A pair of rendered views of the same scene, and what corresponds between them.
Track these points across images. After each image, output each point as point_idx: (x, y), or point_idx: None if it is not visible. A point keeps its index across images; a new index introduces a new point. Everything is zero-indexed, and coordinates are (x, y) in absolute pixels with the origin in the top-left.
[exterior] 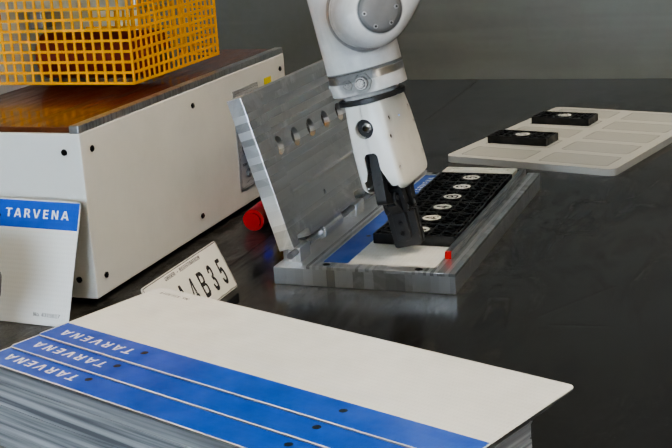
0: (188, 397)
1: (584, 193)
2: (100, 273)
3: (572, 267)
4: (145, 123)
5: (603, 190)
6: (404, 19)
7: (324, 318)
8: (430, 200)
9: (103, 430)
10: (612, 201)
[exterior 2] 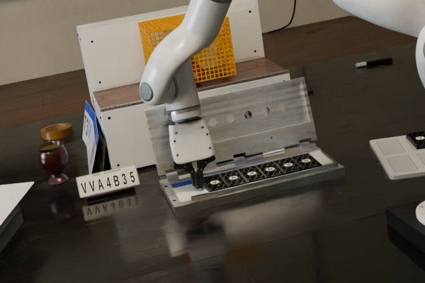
0: None
1: (350, 185)
2: (114, 164)
3: (231, 221)
4: (150, 108)
5: (360, 186)
6: (155, 96)
7: (131, 208)
8: (258, 168)
9: None
10: (343, 194)
